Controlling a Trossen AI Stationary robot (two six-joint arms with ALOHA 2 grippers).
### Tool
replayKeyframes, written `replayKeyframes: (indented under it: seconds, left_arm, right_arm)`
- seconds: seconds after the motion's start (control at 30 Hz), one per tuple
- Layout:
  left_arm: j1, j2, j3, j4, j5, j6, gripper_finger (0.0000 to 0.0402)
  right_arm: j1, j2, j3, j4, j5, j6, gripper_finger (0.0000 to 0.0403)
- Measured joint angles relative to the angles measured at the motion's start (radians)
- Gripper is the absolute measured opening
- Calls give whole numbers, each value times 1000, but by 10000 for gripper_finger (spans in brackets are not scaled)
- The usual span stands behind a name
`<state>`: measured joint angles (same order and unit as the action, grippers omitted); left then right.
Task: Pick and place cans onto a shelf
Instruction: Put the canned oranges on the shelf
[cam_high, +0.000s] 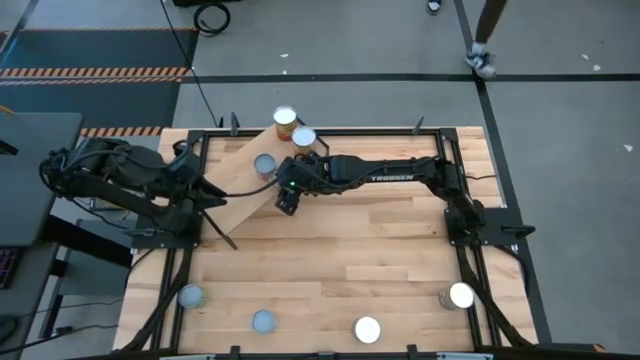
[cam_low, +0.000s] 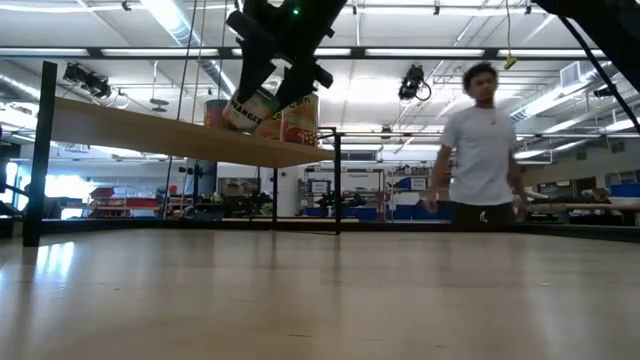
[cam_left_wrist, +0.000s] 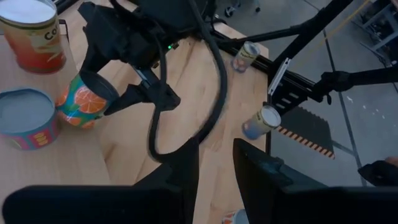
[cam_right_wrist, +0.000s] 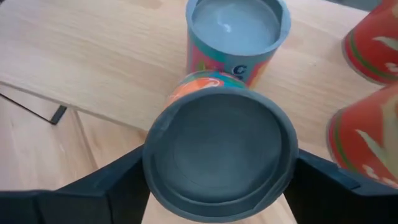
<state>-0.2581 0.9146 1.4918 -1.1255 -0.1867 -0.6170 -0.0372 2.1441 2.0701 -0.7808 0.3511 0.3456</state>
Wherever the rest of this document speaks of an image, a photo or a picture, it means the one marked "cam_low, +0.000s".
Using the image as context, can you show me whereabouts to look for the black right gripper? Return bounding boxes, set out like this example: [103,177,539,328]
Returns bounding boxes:
[225,0,349,109]

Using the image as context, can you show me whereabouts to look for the oranges can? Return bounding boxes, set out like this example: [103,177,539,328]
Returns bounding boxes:
[222,87,281,135]

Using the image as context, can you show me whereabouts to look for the teal and pink can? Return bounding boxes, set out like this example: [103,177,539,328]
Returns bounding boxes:
[203,98,230,130]

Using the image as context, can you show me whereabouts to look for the wooden shelf with black legs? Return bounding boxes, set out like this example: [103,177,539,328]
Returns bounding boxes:
[22,60,344,248]

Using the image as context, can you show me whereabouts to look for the black overhead light bar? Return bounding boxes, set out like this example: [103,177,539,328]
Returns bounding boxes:
[0,46,609,63]

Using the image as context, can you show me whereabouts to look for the blue storage bins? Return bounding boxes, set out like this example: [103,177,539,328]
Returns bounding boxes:
[305,203,454,222]

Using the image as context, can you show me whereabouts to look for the black ceiling spotlights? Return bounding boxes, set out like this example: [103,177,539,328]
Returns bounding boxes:
[62,62,112,100]

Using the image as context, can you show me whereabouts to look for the red cart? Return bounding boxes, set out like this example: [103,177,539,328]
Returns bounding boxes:
[88,186,161,219]

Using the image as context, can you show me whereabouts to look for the person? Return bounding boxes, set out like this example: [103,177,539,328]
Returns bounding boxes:
[422,61,529,226]

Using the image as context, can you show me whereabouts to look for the white vent grille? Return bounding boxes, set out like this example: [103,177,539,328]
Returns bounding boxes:
[559,61,583,89]

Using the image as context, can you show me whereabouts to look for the wooden bench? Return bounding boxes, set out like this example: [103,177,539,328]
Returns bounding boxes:
[524,201,640,214]

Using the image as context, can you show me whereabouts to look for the blue storage bin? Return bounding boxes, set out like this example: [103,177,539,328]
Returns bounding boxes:
[608,183,640,199]

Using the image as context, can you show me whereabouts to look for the grey hanging rope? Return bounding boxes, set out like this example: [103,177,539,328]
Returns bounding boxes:
[189,0,207,124]

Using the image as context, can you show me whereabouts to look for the black hanging cable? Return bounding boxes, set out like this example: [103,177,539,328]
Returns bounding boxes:
[162,0,200,221]

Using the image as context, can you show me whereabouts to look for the silver ventilation duct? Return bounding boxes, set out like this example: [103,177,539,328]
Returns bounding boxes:
[509,59,640,135]
[142,0,241,101]

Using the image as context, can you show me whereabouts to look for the black ceiling camera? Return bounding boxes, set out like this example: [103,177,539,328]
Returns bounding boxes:
[398,64,432,102]

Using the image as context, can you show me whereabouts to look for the black table frame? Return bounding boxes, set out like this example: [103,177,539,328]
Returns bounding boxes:
[0,215,640,244]

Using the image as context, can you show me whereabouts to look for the hanging cord with yellow tag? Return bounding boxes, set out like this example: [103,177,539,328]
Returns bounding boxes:
[503,0,519,71]

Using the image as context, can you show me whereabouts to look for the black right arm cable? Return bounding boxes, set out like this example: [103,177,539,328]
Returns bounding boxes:
[557,14,640,135]

